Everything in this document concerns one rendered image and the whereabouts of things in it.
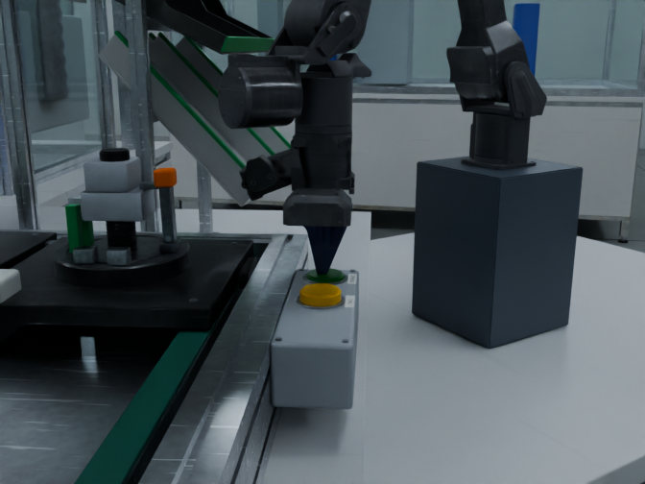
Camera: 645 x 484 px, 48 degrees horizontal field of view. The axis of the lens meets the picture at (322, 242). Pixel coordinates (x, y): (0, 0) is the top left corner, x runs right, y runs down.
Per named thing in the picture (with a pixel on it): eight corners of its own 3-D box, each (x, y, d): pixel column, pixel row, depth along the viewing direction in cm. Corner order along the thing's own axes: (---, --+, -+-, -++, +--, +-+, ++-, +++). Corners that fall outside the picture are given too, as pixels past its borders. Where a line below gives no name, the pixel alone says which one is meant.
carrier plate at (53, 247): (253, 255, 89) (253, 238, 88) (210, 329, 65) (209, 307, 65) (62, 252, 90) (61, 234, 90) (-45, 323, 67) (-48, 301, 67)
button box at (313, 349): (358, 320, 81) (359, 267, 80) (352, 411, 61) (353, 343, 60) (296, 318, 82) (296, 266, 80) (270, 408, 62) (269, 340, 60)
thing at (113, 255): (131, 261, 72) (131, 246, 72) (127, 265, 71) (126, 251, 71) (112, 260, 72) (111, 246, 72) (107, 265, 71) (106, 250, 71)
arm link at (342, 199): (356, 116, 81) (301, 115, 82) (351, 134, 63) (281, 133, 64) (354, 189, 83) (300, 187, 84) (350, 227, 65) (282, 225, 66)
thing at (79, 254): (98, 259, 73) (97, 245, 72) (93, 264, 71) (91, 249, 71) (79, 259, 73) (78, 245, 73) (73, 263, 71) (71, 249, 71)
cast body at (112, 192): (155, 212, 78) (151, 147, 76) (143, 222, 74) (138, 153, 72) (79, 211, 78) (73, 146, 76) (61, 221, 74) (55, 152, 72)
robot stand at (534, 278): (569, 325, 91) (584, 166, 85) (489, 350, 83) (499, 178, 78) (488, 294, 102) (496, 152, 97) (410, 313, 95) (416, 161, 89)
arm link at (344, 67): (346, 53, 75) (269, 52, 70) (379, 53, 71) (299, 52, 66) (345, 119, 77) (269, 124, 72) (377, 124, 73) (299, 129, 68)
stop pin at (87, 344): (102, 371, 70) (99, 331, 69) (97, 375, 69) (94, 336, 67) (87, 370, 70) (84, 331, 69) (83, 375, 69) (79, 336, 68)
